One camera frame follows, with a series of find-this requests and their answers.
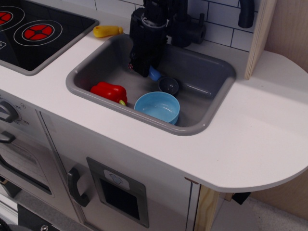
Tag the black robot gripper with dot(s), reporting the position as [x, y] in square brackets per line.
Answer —
[149, 36]

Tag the blue handled metal measuring spoon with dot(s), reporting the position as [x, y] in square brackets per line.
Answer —
[165, 84]

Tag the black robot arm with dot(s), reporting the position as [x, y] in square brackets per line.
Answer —
[177, 18]

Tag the light blue plastic bowl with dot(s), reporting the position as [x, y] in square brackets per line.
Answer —
[159, 105]

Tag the grey toy sink basin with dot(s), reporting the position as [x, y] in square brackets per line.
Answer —
[204, 82]

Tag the red toy bell pepper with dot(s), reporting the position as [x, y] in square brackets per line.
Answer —
[115, 93]

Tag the dark grey toy faucet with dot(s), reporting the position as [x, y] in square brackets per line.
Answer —
[228, 22]

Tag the black toy stovetop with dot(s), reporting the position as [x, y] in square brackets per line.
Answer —
[33, 35]

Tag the grey toy ice dispenser panel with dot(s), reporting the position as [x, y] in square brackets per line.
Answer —
[120, 192]

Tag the grey oven knob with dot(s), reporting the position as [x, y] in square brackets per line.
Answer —
[7, 112]

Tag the light wood side post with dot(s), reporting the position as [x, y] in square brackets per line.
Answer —
[261, 31]

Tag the dark grey cabinet door handle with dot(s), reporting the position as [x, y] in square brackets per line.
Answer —
[73, 177]

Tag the grey oven door handle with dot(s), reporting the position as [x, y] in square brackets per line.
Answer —
[6, 137]

